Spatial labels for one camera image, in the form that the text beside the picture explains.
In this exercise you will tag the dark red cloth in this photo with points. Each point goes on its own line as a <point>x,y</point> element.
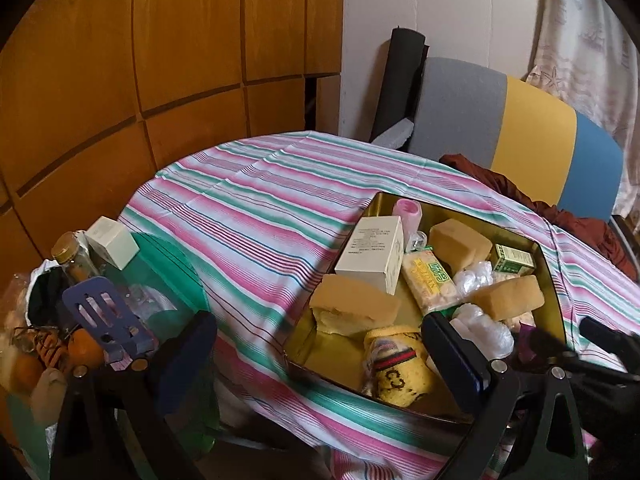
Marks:
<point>575,225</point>

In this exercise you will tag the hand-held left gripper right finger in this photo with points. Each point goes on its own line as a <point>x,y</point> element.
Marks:
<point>452,360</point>

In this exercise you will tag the orange fruit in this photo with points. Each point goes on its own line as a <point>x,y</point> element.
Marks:
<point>20,377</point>
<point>85,350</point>

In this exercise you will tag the black cloth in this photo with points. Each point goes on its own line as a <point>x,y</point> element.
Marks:
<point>47,297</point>

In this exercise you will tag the white plastic bag ball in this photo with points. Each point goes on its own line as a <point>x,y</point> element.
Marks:
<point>485,332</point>
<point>472,280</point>

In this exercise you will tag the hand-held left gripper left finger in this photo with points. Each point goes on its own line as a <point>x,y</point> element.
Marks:
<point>185,360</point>

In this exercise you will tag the striped pink green tablecloth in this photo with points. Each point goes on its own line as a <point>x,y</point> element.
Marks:
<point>240,210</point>

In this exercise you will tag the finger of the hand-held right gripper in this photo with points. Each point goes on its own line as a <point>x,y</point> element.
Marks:
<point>550,342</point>
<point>607,337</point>

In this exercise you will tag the yellow green snack packet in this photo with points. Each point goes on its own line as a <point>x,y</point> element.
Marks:
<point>430,280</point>

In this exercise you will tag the glass jar with gold lid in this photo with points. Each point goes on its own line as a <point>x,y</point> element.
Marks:
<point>75,260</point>

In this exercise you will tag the black rolled mat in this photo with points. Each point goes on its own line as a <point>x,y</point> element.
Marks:
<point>400,75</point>

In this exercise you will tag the wooden wardrobe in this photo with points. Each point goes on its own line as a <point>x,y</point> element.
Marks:
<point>175,35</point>

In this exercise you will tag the printed beige curtain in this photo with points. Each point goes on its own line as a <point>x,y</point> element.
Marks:
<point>585,45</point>

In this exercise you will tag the white foam piece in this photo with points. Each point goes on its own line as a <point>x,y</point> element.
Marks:
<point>395,135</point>

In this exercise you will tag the purple slotted plastic stand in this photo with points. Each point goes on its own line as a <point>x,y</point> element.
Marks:
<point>95,305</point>

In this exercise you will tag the white plastic bottle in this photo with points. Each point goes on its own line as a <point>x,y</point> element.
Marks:
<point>50,395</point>

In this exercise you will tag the small green box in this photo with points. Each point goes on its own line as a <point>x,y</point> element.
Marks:
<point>512,259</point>

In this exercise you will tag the purple packet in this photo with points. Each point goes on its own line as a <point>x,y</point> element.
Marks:
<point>524,340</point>

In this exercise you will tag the small white box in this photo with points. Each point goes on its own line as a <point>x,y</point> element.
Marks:
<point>112,245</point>

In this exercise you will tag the pink hair claw clip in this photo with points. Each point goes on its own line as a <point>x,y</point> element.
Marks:
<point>407,215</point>

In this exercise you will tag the beige medicine box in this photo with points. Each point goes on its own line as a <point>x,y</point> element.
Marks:
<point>370,250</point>

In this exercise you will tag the yellow brown sponge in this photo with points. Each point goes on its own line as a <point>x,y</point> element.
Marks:
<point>355,302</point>
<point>460,242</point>
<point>510,297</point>

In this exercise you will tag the gold metal tin box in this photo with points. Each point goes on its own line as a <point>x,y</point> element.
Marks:
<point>302,347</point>

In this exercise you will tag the grey yellow blue chair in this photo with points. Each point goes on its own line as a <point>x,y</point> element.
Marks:
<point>535,130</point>

